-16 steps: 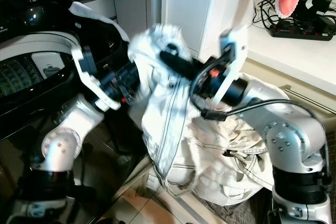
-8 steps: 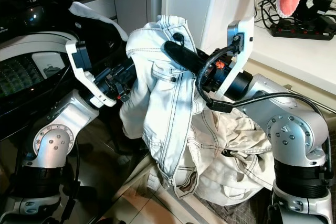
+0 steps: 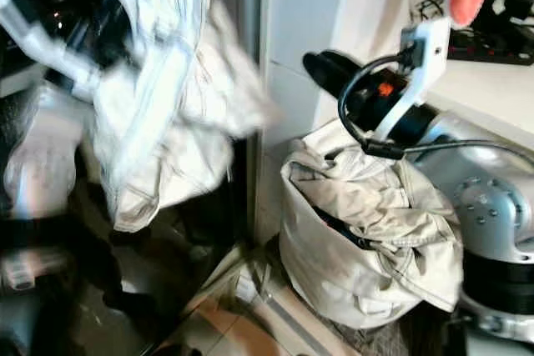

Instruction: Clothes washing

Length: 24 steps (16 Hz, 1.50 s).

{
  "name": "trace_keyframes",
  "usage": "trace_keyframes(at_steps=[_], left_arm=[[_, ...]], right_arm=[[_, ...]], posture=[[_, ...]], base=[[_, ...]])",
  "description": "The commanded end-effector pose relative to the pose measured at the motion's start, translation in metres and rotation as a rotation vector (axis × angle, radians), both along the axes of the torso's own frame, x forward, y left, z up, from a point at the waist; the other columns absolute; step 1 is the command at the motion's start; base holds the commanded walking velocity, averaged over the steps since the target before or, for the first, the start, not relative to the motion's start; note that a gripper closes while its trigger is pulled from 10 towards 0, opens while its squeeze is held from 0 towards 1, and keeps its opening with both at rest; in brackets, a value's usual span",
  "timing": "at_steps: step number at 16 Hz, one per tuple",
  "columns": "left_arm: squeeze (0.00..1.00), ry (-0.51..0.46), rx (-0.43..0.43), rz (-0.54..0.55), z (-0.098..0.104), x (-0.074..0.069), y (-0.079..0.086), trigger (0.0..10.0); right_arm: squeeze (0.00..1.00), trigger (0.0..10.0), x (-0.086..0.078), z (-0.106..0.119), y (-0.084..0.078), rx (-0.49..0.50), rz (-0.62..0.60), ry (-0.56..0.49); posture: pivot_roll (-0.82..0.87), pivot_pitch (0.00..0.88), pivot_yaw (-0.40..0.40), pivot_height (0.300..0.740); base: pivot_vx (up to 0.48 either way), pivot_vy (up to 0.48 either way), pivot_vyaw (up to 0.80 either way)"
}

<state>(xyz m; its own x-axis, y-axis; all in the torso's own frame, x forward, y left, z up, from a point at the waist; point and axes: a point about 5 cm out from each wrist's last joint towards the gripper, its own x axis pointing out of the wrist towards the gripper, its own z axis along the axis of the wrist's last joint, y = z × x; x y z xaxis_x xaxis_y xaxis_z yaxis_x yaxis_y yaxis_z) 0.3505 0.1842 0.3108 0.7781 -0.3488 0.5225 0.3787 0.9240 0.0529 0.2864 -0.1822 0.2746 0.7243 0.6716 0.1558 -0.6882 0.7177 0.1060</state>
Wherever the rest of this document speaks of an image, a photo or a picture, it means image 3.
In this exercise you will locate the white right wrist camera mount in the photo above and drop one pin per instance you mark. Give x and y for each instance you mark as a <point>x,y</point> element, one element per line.
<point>421,56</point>

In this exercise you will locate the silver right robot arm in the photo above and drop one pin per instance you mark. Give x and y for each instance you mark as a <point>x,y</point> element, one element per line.
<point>488,198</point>

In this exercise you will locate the black power strip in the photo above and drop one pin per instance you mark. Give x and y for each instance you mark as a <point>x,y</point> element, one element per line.
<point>492,43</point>

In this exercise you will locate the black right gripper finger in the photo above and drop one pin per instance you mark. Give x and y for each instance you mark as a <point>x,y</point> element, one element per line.
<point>334,82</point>
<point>332,59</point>

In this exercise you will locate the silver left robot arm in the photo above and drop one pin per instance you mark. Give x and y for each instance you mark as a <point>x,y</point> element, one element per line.
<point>33,177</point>

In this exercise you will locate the beige crumpled garment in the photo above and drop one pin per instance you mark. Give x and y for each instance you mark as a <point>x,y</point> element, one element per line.
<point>363,239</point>

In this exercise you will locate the white garment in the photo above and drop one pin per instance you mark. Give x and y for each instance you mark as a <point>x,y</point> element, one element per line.
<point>158,114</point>

